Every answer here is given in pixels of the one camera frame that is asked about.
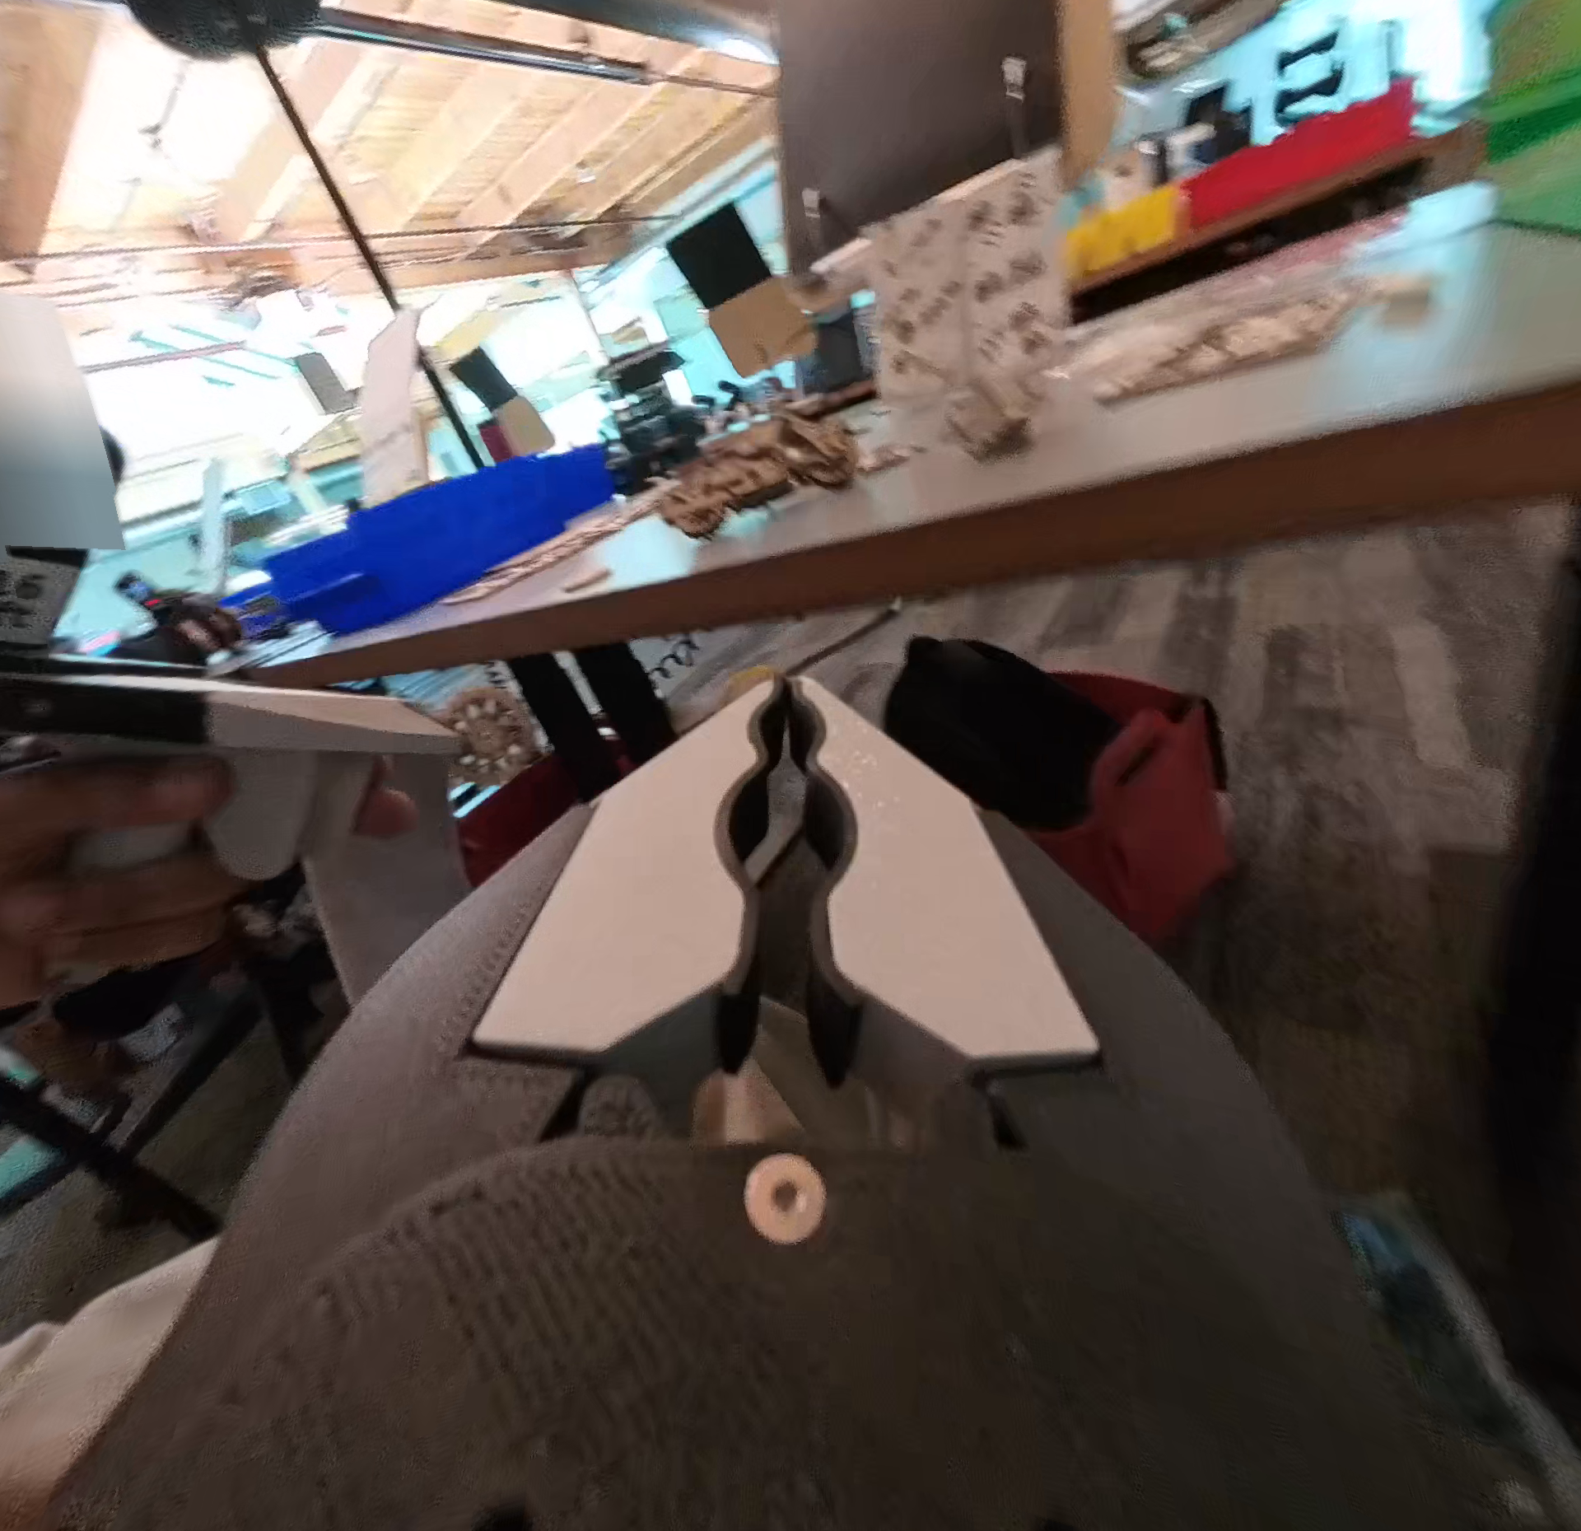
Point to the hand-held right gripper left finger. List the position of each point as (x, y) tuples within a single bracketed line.
[(642, 925)]

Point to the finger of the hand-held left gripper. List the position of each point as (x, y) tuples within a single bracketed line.
[(396, 863), (333, 718)]

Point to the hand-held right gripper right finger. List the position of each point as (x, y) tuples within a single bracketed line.
[(958, 925)]

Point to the black desk leg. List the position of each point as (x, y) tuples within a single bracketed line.
[(605, 710)]

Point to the grey desk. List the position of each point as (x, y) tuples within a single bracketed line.
[(1235, 431)]

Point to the person's left hand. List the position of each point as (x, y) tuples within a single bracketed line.
[(98, 888)]

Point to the blue plastic bin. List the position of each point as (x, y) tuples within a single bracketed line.
[(457, 530)]

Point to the flat wooden parts sheet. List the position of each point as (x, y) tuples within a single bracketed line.
[(555, 549)]

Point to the black lamp pole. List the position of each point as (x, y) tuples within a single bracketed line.
[(359, 246)]

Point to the pile of wooden puzzle pieces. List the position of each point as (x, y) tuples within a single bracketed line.
[(766, 462)]

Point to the black and brown cardboard flap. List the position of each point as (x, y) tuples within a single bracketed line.
[(741, 283)]

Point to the person's khaki pants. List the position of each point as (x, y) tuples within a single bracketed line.
[(74, 1370)]

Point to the laser-cut wooden puzzle sheet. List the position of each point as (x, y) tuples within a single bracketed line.
[(1222, 338)]

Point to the yellow plastic bin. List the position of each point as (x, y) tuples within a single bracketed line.
[(1124, 233)]

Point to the small pale block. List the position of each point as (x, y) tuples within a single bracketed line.
[(1407, 301)]

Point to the red plastic bin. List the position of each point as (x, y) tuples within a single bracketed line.
[(1296, 159)]

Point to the green plastic bin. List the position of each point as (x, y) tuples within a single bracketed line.
[(1538, 85)]

